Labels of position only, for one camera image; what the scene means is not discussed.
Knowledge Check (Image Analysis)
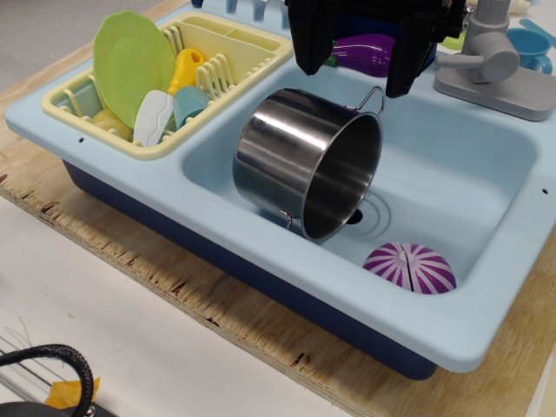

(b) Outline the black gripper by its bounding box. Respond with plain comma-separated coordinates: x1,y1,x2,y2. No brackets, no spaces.
286,1,466,98

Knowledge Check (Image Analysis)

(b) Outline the stainless steel pot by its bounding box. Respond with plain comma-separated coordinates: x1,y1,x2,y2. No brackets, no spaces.
233,88,384,241

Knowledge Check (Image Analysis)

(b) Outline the light blue toy sink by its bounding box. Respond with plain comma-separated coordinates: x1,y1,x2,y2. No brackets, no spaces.
4,60,555,380

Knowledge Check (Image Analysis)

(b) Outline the purple toy eggplant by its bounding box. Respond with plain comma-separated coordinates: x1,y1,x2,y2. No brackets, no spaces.
325,33,397,78

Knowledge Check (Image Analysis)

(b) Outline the green plastic toy piece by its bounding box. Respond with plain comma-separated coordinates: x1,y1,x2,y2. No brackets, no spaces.
440,29,467,51

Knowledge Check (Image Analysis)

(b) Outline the grey toy faucet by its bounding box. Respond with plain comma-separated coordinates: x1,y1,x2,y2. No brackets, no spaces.
434,1,555,122

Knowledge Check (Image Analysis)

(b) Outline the blue plastic cup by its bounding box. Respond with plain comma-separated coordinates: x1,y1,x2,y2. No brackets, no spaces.
506,18,555,75

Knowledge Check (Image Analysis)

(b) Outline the teal plastic cup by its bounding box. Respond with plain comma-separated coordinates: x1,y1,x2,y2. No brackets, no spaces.
174,86,209,129

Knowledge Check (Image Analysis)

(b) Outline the white plastic spatula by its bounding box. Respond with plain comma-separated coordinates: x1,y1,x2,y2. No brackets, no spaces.
134,90,174,147

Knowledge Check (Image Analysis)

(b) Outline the yellow dish rack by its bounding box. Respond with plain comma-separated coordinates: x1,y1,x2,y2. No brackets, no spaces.
42,12,293,160

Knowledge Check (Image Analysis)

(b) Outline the purple striped toy onion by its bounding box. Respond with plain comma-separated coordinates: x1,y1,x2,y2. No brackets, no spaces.
363,242,457,295

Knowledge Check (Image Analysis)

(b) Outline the green plastic plate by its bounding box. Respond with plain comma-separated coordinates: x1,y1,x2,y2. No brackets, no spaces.
93,10,175,128

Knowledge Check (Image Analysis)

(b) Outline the plywood board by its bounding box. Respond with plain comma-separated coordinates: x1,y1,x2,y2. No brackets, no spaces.
0,0,556,417

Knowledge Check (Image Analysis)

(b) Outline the yellow tape piece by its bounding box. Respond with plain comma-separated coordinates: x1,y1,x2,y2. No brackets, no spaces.
44,381,82,410

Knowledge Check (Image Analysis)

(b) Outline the black braided cable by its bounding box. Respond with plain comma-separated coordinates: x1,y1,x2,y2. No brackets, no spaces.
0,343,96,413

